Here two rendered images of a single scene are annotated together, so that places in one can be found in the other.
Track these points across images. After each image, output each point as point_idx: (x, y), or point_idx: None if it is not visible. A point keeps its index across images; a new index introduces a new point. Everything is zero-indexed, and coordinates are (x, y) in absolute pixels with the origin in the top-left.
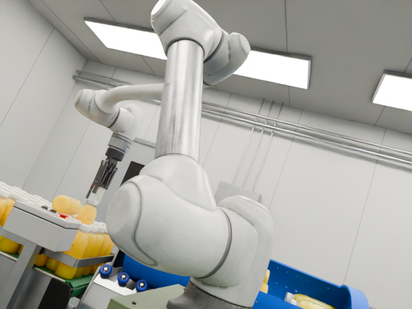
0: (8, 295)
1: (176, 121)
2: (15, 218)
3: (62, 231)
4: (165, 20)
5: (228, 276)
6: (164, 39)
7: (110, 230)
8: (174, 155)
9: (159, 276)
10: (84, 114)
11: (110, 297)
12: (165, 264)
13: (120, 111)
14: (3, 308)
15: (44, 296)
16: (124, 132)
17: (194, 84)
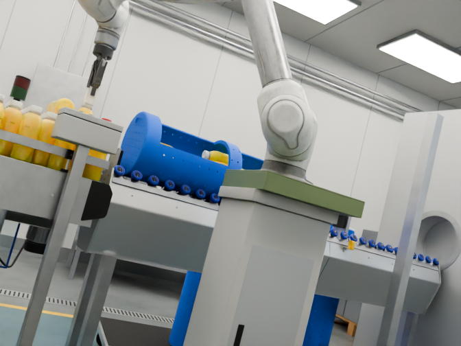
0: (72, 198)
1: (280, 53)
2: (68, 125)
3: (120, 135)
4: None
5: (307, 153)
6: None
7: (280, 130)
8: (287, 79)
9: (170, 170)
10: (90, 7)
11: (130, 193)
12: (299, 147)
13: None
14: (70, 209)
15: (88, 197)
16: (117, 28)
17: (277, 20)
